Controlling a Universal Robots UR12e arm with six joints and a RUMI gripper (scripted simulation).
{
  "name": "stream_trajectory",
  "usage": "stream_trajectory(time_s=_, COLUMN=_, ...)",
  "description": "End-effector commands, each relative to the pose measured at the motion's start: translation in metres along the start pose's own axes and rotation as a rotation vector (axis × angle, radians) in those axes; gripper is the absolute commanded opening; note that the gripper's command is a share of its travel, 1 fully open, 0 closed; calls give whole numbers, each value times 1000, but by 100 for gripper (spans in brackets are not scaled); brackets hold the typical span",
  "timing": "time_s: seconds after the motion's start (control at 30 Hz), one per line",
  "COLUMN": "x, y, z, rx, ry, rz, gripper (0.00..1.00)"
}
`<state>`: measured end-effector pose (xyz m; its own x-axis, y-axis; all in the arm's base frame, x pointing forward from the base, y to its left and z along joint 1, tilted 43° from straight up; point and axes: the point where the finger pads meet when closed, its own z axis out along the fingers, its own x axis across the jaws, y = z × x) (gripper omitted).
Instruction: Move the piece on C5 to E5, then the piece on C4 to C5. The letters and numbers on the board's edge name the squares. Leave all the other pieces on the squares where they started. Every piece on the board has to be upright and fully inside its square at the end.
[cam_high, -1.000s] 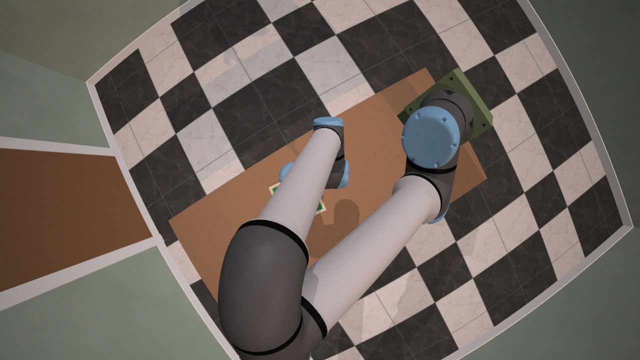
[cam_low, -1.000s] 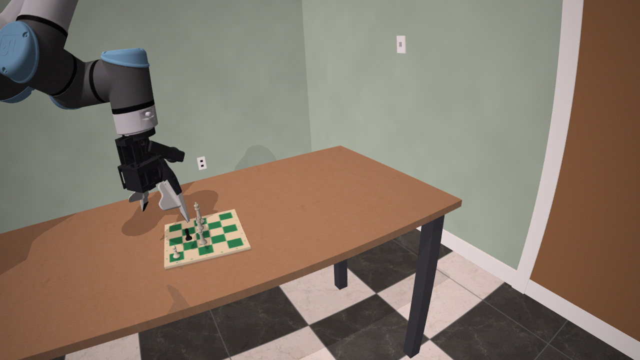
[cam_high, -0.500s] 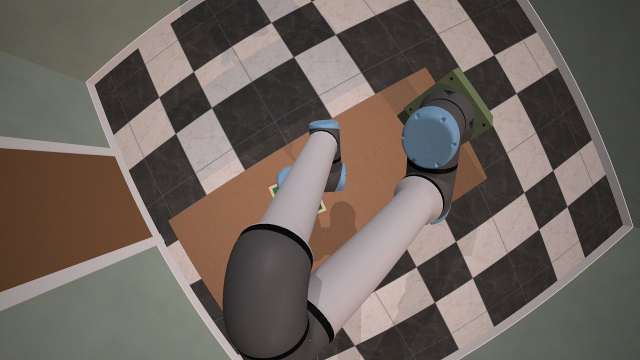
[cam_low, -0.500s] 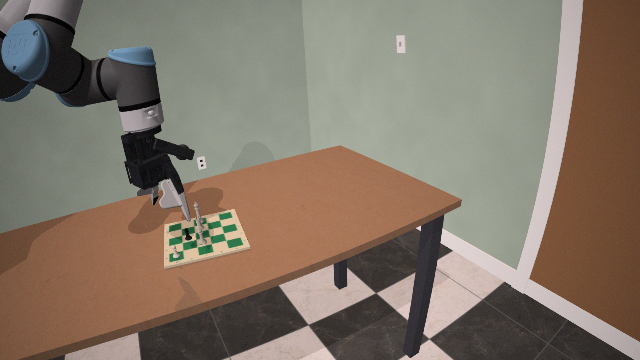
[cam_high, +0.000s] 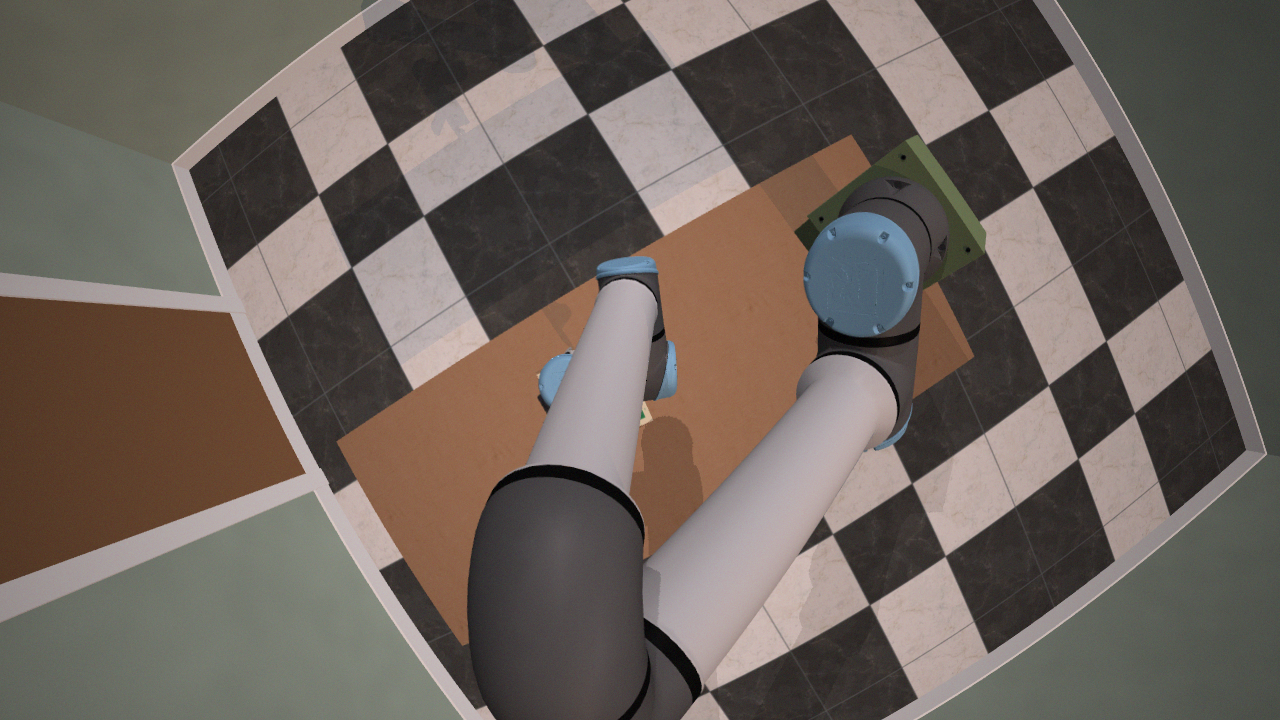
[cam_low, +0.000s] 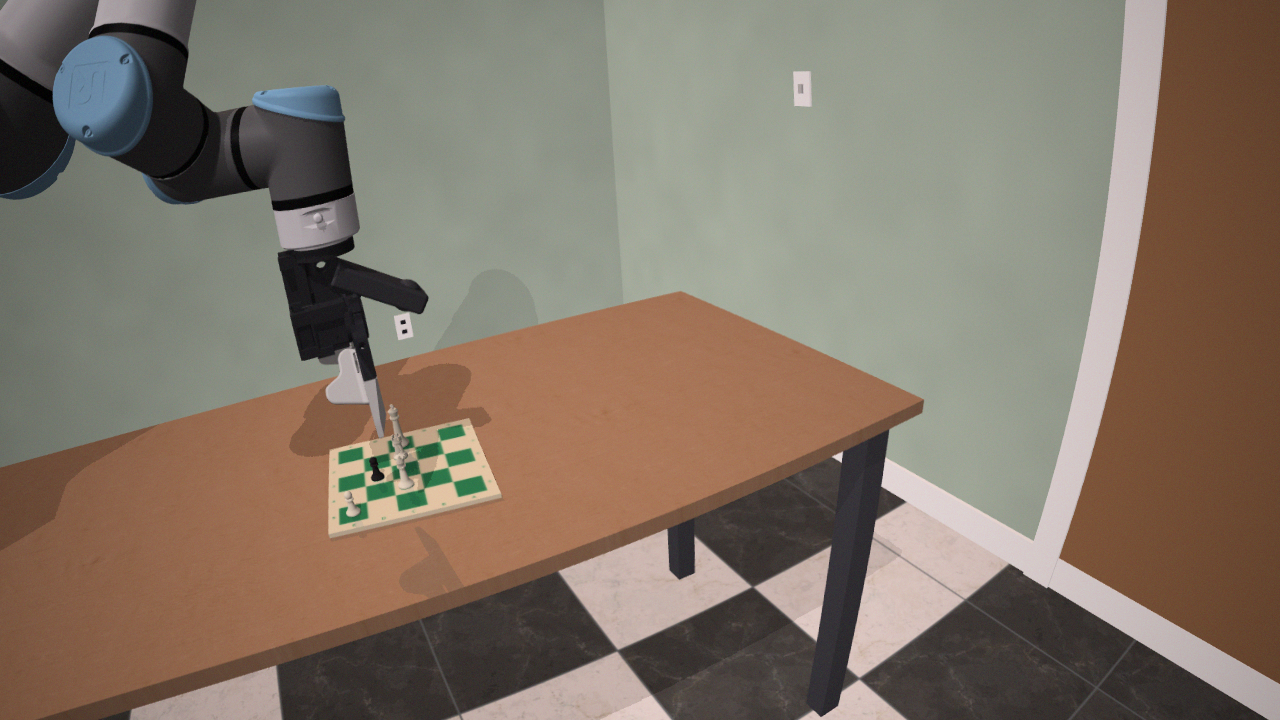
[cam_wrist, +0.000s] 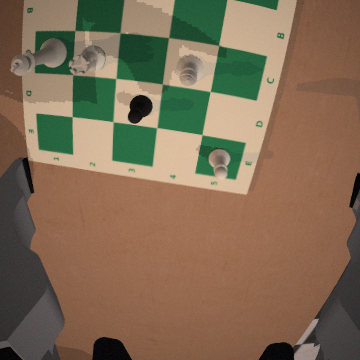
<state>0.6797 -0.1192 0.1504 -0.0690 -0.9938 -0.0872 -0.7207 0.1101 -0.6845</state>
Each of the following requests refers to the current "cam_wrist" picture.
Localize grey chess piece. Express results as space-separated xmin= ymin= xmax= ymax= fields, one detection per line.
xmin=10 ymin=38 xmax=67 ymax=76

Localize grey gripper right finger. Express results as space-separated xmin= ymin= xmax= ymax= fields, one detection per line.
xmin=314 ymin=173 xmax=360 ymax=360

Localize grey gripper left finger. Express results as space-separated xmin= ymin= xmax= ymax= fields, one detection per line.
xmin=0 ymin=157 xmax=65 ymax=360

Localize green and cream chessboard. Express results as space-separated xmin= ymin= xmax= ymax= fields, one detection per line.
xmin=22 ymin=0 xmax=297 ymax=195

